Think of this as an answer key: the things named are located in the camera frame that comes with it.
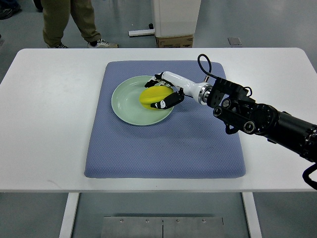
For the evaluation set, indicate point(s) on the person in khaki trousers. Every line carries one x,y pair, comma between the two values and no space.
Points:
56,14

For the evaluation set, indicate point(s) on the left white table leg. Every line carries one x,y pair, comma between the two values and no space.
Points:
69,215

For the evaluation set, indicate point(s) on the grey floor plate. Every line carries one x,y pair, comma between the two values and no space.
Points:
234,41

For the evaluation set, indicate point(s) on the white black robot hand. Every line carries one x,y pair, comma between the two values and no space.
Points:
181,86

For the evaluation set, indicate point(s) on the white table leg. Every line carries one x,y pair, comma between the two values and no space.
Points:
251,215
69,215

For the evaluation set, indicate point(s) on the yellow starfruit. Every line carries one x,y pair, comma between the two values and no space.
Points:
152,98

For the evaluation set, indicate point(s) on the pale green plate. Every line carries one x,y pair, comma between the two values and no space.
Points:
126,105

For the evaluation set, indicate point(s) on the cardboard box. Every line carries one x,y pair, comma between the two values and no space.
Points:
175,41

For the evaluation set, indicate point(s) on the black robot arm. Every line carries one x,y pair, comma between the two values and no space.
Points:
232,104

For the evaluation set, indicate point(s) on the white cabinet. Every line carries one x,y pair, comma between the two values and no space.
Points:
175,17

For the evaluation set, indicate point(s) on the blue padded mat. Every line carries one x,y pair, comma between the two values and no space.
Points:
190,143

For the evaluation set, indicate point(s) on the white base bar with caster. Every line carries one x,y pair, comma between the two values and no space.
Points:
145,32

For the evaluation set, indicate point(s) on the right white table leg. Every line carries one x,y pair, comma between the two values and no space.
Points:
251,215

